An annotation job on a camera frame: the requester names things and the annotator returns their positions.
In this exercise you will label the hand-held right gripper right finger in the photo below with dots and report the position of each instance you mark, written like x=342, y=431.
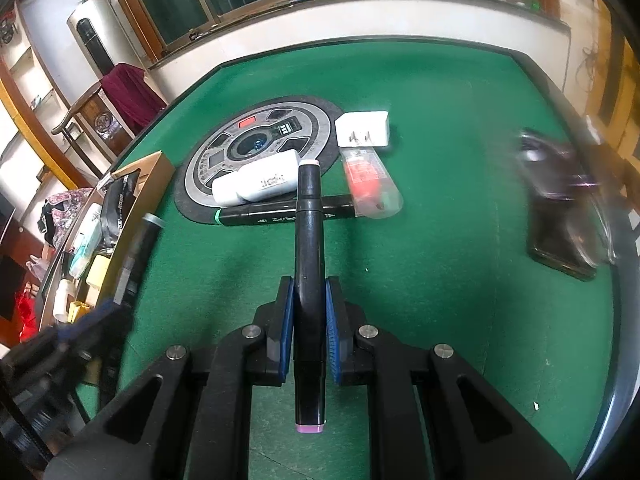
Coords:
x=332, y=330

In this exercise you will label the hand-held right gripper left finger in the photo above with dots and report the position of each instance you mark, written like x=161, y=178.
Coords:
x=286, y=320

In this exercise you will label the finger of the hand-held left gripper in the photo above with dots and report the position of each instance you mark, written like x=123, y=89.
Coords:
x=95, y=325

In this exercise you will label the yellow tape roll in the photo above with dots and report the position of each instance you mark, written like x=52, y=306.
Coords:
x=97, y=272

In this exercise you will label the black marker grey cap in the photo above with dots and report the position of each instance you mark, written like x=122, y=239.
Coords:
x=137, y=255

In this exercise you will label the black marker purple cap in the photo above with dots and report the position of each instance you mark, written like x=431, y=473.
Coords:
x=307, y=240

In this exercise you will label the light blue tissue packet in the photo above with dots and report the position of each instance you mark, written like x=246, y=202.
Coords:
x=87, y=235

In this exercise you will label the black snack packet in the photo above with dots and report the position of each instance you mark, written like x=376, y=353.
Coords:
x=117, y=205

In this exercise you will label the cardboard box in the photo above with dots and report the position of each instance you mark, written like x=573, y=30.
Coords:
x=150, y=180

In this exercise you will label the red bag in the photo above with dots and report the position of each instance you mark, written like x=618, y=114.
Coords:
x=27, y=315

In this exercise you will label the black television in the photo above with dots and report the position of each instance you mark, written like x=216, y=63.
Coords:
x=10, y=285

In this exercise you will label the black marker green cap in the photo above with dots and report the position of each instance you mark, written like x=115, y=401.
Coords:
x=260, y=216

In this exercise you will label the floral cloth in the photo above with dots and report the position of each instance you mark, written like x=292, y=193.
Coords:
x=62, y=210

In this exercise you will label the clear case red item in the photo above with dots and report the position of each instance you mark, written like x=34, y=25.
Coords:
x=370, y=180

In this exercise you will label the round grey table disc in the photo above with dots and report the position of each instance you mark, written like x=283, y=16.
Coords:
x=210, y=160

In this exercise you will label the white charger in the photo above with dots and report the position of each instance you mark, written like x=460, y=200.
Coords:
x=362, y=127

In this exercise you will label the wooden chair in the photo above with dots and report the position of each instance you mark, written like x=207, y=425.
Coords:
x=100, y=120

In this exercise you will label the maroon cloth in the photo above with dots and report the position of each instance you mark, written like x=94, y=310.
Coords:
x=132, y=95

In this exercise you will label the dark phone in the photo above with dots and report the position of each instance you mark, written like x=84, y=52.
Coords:
x=555, y=230

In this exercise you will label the wooden shelf cabinet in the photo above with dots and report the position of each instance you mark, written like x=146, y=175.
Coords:
x=25, y=85

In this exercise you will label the standing air conditioner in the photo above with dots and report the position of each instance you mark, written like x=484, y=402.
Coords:
x=92, y=30

